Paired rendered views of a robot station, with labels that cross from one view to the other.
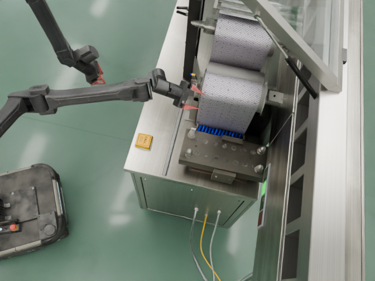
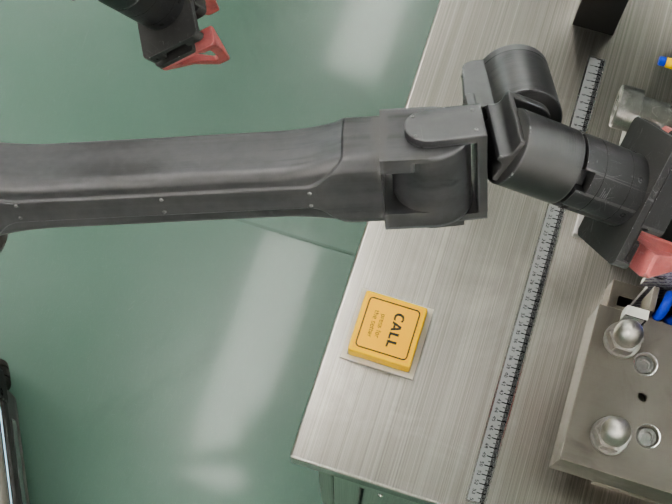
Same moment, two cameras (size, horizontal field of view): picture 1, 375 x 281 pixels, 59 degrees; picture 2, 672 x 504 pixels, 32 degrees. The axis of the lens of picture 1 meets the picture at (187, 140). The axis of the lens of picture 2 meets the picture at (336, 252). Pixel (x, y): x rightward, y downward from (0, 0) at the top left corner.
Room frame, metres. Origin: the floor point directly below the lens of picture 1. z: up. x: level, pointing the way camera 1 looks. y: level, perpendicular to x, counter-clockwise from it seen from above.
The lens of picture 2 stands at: (0.35, 0.19, 2.13)
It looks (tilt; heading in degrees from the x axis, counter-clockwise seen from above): 72 degrees down; 13
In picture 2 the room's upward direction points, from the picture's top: straight up
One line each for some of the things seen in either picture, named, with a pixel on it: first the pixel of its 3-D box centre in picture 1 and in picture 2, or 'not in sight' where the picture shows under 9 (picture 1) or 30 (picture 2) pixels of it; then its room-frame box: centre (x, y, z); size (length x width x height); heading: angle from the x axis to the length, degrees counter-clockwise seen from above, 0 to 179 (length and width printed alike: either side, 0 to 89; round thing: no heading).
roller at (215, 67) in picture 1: (233, 80); not in sight; (0.91, -0.17, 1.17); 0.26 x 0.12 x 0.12; 85
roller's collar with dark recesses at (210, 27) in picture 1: (211, 26); not in sight; (1.05, -0.03, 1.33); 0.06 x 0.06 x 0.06; 85
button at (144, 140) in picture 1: (144, 140); (387, 331); (0.66, 0.21, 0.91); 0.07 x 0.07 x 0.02; 85
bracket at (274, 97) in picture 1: (275, 97); not in sight; (0.78, -0.33, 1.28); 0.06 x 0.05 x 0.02; 85
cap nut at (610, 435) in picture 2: (189, 152); (614, 432); (0.58, -0.02, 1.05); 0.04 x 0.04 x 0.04
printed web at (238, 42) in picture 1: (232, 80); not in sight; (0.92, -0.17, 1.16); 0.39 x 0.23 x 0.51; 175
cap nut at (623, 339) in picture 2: (191, 132); (627, 334); (0.67, -0.01, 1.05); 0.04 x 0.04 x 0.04
